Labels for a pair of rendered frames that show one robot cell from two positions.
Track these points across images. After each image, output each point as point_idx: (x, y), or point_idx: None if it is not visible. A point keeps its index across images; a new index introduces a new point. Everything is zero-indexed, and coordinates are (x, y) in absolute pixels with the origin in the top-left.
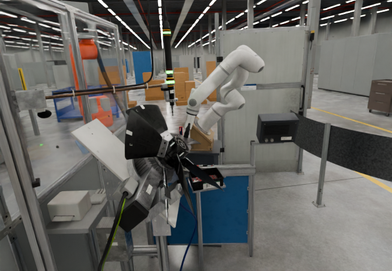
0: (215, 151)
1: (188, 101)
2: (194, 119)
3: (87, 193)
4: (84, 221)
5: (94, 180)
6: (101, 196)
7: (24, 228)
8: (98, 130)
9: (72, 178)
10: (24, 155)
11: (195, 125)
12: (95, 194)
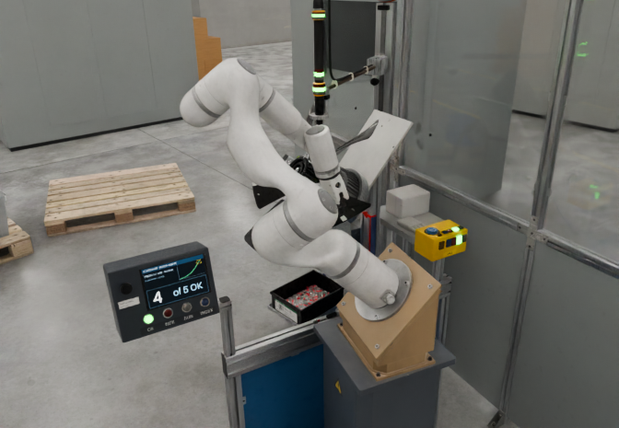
0: (328, 329)
1: None
2: (400, 262)
3: (399, 198)
4: (381, 211)
5: (504, 264)
6: (405, 223)
7: (404, 183)
8: (391, 129)
9: (464, 207)
10: (377, 109)
11: (381, 260)
12: (416, 222)
